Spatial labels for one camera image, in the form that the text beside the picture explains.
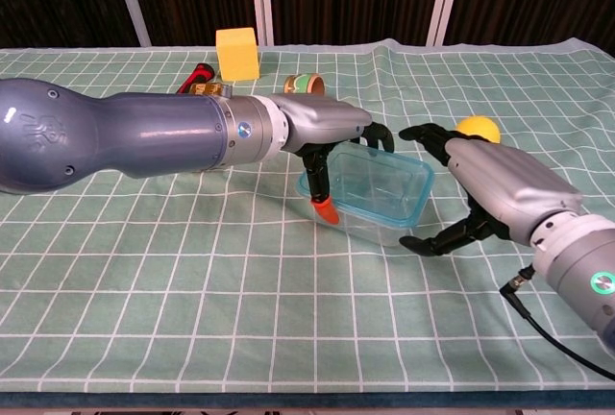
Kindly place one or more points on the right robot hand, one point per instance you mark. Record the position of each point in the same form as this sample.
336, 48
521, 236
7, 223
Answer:
509, 184

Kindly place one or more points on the gold foil snack package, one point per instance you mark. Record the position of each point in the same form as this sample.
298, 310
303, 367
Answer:
204, 90

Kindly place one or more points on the blue container lid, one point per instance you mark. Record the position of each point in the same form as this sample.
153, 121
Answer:
384, 179

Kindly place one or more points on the yellow foam cube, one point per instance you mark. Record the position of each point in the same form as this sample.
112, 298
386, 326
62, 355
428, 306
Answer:
238, 55

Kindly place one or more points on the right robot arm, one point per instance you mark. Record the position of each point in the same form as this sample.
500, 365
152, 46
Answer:
581, 251

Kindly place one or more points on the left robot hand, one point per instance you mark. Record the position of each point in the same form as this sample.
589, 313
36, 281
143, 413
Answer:
322, 119

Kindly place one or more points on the white partition frame post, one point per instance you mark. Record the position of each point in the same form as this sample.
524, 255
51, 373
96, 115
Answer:
130, 2
446, 2
262, 2

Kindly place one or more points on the green checked tablecloth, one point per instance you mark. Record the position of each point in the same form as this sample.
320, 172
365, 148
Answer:
192, 290

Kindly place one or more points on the yellow ball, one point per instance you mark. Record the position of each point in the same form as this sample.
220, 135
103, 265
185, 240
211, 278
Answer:
480, 128

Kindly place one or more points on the small green brown cup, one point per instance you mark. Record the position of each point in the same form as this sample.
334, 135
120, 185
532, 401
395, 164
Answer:
300, 84

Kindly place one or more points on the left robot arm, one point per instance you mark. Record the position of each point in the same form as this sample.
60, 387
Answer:
144, 136

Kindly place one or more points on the clear plastic container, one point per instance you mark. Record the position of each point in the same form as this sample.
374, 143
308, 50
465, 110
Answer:
375, 235

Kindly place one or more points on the red black claw hammer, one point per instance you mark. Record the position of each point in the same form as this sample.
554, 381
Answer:
199, 74

